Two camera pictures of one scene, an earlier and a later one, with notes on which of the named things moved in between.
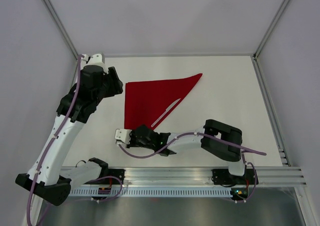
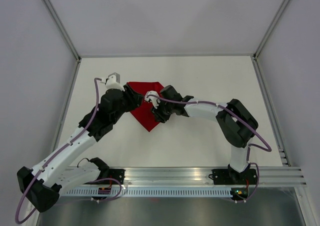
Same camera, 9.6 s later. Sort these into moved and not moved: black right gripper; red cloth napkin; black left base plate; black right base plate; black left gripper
Moved: black left gripper; black right gripper; red cloth napkin
Not moved: black left base plate; black right base plate
